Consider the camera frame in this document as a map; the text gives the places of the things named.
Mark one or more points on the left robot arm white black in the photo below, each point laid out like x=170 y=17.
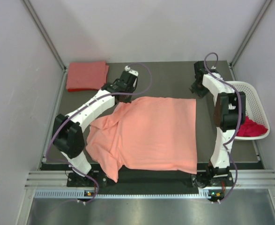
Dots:
x=67 y=133

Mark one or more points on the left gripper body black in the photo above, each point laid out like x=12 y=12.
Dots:
x=127 y=99

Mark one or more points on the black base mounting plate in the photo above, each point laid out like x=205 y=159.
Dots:
x=145 y=182

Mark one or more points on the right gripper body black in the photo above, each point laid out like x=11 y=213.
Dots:
x=199 y=90

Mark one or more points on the folded red t shirt stack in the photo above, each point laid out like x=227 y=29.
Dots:
x=86 y=76

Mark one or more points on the aluminium rail with cable duct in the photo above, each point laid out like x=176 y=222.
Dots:
x=58 y=184

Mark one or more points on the white perforated laundry basket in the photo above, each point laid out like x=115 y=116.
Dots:
x=254 y=105

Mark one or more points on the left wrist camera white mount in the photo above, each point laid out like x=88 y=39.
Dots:
x=131 y=71

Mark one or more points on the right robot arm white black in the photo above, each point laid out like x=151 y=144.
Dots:
x=219 y=164

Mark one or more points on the salmon pink t shirt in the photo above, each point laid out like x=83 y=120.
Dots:
x=150 y=133

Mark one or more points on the crimson t shirt in basket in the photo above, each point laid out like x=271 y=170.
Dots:
x=251 y=129

